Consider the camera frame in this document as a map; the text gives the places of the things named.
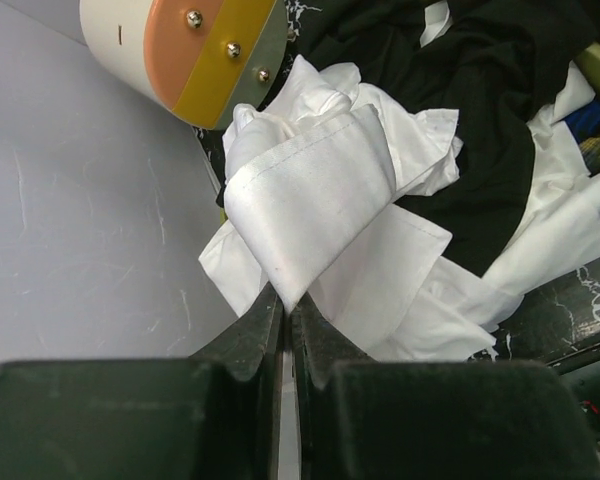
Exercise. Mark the black garment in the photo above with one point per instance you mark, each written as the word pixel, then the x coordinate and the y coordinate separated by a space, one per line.
pixel 498 65

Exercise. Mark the cream cylinder with coloured lid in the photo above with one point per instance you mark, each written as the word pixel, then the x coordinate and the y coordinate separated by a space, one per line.
pixel 198 59

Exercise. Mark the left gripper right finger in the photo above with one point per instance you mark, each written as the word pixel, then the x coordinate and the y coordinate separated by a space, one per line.
pixel 364 419

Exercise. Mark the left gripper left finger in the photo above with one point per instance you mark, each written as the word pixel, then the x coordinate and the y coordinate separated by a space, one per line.
pixel 212 415

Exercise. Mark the white button-up shirt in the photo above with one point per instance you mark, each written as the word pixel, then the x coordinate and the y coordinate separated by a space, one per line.
pixel 310 204

